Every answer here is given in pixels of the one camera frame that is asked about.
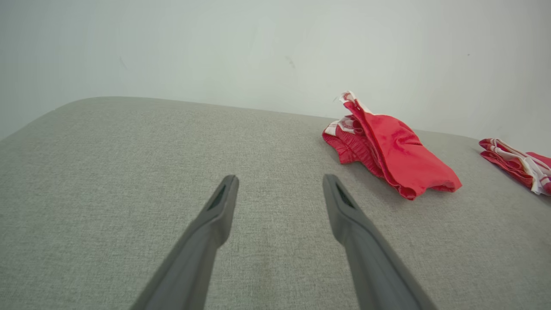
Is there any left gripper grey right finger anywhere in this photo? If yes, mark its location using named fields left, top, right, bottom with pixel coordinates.
left=323, top=174, right=437, bottom=310

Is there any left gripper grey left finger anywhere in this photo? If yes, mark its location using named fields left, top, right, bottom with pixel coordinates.
left=131, top=174, right=240, bottom=310

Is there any red shorts white trim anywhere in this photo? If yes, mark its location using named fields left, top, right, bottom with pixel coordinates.
left=322, top=90, right=462, bottom=201

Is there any red basketball jersey white collar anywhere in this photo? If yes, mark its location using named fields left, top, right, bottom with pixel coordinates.
left=479, top=138, right=551, bottom=196

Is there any grey fabric sofa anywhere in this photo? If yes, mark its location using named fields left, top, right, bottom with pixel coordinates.
left=0, top=96, right=551, bottom=310

